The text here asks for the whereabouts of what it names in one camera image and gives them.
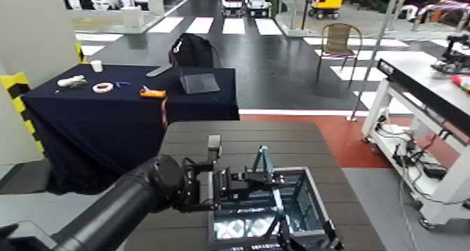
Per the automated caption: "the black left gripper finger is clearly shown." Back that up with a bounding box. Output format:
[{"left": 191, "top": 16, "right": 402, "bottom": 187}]
[
  {"left": 229, "top": 168, "right": 286, "bottom": 189},
  {"left": 219, "top": 194, "right": 277, "bottom": 212}
]

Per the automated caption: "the dark blue draped table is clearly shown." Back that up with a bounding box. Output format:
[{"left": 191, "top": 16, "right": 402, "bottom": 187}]
[{"left": 21, "top": 63, "right": 241, "bottom": 195}]

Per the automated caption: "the white tape roll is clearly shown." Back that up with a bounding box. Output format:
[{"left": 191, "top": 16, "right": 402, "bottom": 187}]
[{"left": 92, "top": 82, "right": 115, "bottom": 94}]

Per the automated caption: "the white delivery vehicle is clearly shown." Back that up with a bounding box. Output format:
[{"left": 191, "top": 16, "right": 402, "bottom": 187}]
[
  {"left": 245, "top": 0, "right": 272, "bottom": 17},
  {"left": 220, "top": 0, "right": 245, "bottom": 17}
]

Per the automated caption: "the flat grey strip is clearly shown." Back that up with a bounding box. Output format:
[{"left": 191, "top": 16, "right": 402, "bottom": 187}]
[{"left": 145, "top": 64, "right": 173, "bottom": 78}]

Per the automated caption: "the black backpack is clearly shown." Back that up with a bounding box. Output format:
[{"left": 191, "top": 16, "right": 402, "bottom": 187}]
[{"left": 168, "top": 32, "right": 223, "bottom": 70}]

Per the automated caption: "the red strap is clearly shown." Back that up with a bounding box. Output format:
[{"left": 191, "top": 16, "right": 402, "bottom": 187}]
[{"left": 160, "top": 96, "right": 170, "bottom": 136}]

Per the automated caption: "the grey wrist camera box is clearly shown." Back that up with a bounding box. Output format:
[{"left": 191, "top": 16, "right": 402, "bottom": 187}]
[{"left": 206, "top": 134, "right": 223, "bottom": 162}]

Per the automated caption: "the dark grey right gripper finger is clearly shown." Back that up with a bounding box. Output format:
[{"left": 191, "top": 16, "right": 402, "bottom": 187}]
[
  {"left": 322, "top": 220, "right": 345, "bottom": 251},
  {"left": 276, "top": 216, "right": 296, "bottom": 251}
]

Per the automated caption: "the yellow black striped corner guard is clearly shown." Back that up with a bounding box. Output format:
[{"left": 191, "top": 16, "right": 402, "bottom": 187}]
[{"left": 0, "top": 71, "right": 45, "bottom": 155}]

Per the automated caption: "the colourful toy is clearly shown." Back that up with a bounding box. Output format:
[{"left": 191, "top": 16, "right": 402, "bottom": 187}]
[{"left": 450, "top": 74, "right": 470, "bottom": 93}]

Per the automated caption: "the white workbench with black edge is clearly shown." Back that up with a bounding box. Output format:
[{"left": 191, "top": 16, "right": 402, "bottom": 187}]
[{"left": 360, "top": 50, "right": 470, "bottom": 227}]

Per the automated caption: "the dark grey laptop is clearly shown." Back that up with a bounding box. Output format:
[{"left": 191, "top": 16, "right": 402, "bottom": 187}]
[{"left": 178, "top": 73, "right": 222, "bottom": 95}]

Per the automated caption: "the thin dark metal pole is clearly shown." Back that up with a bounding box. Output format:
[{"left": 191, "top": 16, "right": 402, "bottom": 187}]
[{"left": 346, "top": 0, "right": 404, "bottom": 122}]

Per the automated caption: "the green crate with grey rim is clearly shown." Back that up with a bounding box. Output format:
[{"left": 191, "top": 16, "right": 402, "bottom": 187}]
[{"left": 206, "top": 145, "right": 345, "bottom": 251}]

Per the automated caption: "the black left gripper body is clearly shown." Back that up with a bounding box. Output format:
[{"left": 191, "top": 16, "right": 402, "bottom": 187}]
[{"left": 181, "top": 159, "right": 233, "bottom": 214}]

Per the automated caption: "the yellow delivery vehicle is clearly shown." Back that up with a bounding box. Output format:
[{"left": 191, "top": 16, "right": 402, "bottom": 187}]
[{"left": 307, "top": 0, "right": 345, "bottom": 20}]

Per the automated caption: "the brown wicker metal chair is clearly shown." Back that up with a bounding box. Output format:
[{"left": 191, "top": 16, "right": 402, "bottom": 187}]
[{"left": 315, "top": 22, "right": 364, "bottom": 88}]

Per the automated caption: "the grey floor cable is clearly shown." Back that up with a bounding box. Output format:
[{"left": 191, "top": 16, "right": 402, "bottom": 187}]
[{"left": 398, "top": 178, "right": 423, "bottom": 251}]

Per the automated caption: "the orange hand tool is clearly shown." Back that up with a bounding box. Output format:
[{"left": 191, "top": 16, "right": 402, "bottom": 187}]
[{"left": 139, "top": 85, "right": 168, "bottom": 100}]

